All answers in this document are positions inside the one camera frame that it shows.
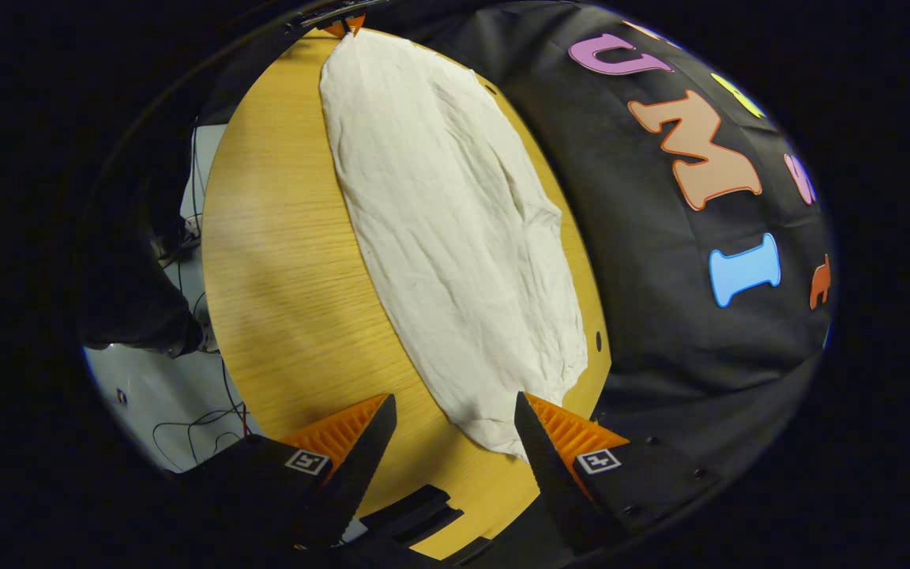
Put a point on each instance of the black stepped object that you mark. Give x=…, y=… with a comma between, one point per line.
x=411, y=514

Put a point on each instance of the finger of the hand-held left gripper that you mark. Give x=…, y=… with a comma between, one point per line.
x=347, y=26

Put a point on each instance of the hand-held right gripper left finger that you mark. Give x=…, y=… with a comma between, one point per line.
x=356, y=466

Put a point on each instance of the person's dark clothing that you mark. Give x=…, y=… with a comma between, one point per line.
x=131, y=276

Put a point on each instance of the white jeans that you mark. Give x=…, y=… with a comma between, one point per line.
x=455, y=237

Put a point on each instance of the black backdrop cloth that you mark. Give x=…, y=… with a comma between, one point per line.
x=660, y=316

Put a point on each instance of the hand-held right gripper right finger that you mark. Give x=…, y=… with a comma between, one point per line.
x=550, y=474

